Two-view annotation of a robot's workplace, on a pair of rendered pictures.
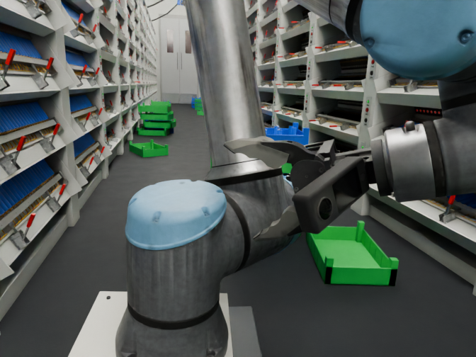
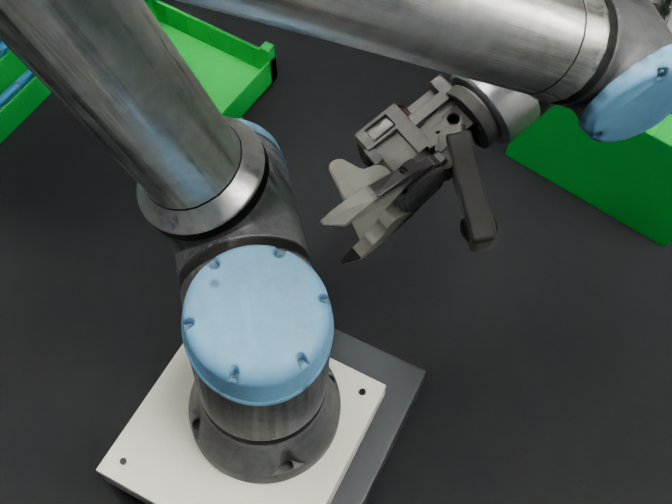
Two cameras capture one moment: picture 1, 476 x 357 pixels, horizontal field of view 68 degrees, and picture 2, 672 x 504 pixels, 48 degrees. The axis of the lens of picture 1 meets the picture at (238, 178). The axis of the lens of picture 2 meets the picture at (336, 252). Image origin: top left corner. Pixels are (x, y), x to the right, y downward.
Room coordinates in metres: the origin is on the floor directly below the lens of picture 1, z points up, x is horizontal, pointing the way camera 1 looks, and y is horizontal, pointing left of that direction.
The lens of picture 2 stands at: (0.27, 0.33, 1.04)
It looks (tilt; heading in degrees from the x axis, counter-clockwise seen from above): 59 degrees down; 302
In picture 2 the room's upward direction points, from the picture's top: straight up
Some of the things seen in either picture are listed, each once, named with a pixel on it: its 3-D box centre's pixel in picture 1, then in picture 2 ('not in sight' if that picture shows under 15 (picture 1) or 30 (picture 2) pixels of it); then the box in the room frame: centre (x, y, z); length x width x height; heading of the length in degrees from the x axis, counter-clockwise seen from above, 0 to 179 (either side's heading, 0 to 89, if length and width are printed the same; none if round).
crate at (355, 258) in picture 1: (346, 248); (175, 63); (1.05, -0.35, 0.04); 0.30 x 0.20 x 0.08; 0
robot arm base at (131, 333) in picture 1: (173, 316); (264, 393); (0.52, 0.10, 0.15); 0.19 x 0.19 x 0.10
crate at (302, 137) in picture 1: (262, 134); not in sight; (1.32, -0.08, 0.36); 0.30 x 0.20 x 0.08; 93
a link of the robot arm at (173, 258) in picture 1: (180, 241); (258, 338); (0.53, 0.09, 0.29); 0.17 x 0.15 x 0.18; 136
